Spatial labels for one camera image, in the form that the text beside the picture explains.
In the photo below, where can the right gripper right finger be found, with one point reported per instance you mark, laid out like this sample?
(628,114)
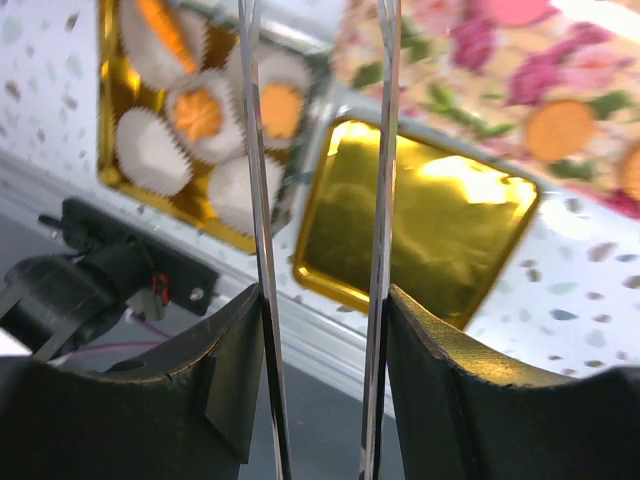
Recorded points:
(466,411)

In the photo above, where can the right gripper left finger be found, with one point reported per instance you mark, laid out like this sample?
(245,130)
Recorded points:
(182,410)

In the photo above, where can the gold tin lid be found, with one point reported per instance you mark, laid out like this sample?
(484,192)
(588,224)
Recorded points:
(455,222)

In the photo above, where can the cookie tin box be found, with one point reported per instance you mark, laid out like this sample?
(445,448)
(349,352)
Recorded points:
(172,131)

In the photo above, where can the orange leaf cookie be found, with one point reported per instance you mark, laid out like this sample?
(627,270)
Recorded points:
(198,114)

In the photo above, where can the orange round cookie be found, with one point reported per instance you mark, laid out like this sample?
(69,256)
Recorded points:
(559,129)
(629,173)
(280,107)

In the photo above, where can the orange fish cookie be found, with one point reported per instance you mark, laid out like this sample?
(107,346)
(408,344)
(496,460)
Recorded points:
(164,23)

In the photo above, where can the metal tongs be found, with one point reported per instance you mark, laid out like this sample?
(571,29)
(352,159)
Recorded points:
(389,13)

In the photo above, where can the white paper cup bottom-right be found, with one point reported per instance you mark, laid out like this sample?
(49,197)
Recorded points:
(229,193)

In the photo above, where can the white paper cup bottom-left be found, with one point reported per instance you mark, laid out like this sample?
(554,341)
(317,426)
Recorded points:
(148,154)

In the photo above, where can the white paper cup centre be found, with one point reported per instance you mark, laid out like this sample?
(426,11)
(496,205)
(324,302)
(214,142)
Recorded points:
(229,142)

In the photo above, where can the floral serving tray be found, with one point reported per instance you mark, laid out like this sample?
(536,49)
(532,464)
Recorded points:
(476,70)

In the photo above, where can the white paper cup top-left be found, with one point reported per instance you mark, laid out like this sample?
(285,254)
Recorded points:
(157,66)

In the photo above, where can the white paper cup top-right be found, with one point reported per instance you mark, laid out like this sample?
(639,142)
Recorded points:
(284,81)

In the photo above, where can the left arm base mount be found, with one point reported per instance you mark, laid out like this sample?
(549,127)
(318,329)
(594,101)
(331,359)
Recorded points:
(129,260)

